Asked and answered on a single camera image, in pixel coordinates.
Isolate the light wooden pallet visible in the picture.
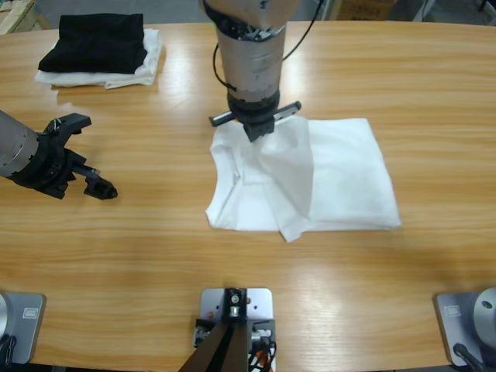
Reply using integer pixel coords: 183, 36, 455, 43
0, 0, 52, 36

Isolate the brown cardboard box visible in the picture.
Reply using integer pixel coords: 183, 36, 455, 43
339, 0, 396, 21

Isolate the orange clamp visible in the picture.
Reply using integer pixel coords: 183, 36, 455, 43
247, 343, 277, 372

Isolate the silver angle bracket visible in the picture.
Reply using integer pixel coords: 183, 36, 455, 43
250, 324, 274, 346
193, 324, 212, 348

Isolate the dark camera post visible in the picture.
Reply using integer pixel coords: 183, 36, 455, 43
181, 287, 250, 372

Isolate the white wire frame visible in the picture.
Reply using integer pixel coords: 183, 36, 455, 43
300, 0, 335, 21

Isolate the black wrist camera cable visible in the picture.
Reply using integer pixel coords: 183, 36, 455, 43
212, 0, 325, 94

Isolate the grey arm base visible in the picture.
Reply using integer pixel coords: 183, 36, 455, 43
0, 292, 47, 365
432, 286, 496, 367

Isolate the folded black garment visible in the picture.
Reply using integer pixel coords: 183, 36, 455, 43
37, 12, 149, 75

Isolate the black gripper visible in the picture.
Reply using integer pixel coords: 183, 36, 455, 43
209, 91, 302, 143
11, 133, 117, 201

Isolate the folded white garment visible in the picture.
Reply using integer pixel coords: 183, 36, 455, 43
33, 27, 164, 90

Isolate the white t-shirt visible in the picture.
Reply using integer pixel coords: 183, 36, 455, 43
204, 117, 403, 243

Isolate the black base cable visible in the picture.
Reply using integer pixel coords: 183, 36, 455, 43
0, 333, 19, 365
452, 342, 487, 372

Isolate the white mount plate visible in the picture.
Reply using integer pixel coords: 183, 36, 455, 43
198, 287, 277, 372

